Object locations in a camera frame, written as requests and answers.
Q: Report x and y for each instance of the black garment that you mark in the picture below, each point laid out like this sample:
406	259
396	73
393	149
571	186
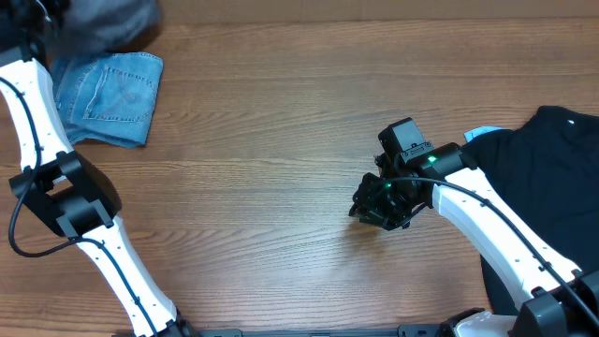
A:
547	172

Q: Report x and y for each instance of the grey cotton shorts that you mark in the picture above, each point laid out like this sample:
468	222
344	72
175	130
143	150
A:
94	26

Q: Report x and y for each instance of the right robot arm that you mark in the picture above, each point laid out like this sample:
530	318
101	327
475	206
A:
554	297

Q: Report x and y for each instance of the folded blue denim jeans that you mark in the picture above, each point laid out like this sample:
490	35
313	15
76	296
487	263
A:
108	97

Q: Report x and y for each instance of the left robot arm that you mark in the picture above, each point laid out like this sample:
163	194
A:
65	191

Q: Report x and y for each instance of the light blue cloth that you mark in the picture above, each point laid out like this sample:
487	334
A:
479	131

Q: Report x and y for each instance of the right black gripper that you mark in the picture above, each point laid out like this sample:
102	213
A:
370	210

